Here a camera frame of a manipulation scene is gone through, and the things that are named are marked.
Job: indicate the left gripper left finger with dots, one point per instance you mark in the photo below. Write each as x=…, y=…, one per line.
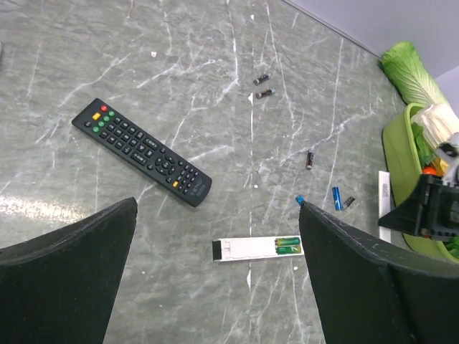
x=60, y=287

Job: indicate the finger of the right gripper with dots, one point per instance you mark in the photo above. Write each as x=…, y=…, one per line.
x=409, y=216

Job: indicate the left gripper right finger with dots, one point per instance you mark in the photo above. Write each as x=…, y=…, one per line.
x=370, y=291

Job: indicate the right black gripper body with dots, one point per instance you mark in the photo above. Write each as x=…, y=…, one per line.
x=439, y=209

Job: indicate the white battery cover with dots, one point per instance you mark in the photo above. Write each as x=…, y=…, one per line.
x=384, y=192

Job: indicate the green battery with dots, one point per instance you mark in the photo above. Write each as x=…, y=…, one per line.
x=292, y=249
x=287, y=241

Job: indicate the white slim remote control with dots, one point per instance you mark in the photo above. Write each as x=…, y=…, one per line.
x=247, y=249

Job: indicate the black TV remote control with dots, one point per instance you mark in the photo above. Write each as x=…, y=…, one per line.
x=144, y=152

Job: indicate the orange carrot toy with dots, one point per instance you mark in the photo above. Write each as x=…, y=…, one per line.
x=428, y=170

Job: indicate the green plastic basket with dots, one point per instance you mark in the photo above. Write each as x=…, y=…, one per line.
x=404, y=169

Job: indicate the yellow white cabbage toy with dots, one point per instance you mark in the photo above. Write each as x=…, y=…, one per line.
x=438, y=122

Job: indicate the black battery by blue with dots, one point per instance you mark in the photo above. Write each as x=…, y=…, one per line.
x=309, y=159

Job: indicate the napa cabbage on table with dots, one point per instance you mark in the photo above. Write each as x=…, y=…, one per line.
x=404, y=68

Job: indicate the black battery near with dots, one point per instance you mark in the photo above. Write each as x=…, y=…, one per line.
x=264, y=93

